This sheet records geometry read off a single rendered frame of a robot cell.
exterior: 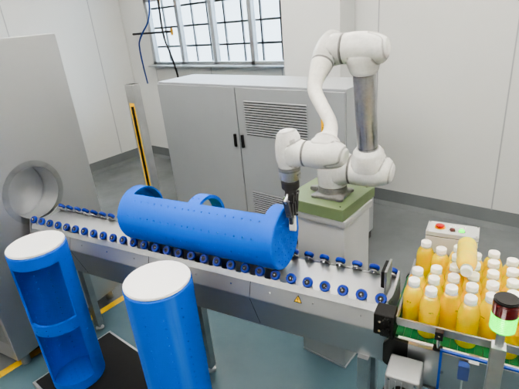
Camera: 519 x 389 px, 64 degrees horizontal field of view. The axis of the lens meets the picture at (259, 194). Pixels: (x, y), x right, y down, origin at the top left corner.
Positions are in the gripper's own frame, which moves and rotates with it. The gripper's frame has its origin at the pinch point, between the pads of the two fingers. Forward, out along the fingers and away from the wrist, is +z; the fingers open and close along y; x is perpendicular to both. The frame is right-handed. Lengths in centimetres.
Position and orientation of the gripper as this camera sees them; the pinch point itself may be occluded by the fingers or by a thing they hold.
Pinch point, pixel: (293, 223)
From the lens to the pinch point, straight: 181.3
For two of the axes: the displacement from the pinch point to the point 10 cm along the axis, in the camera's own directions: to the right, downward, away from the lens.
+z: 0.9, 9.1, 4.0
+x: -8.8, -1.2, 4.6
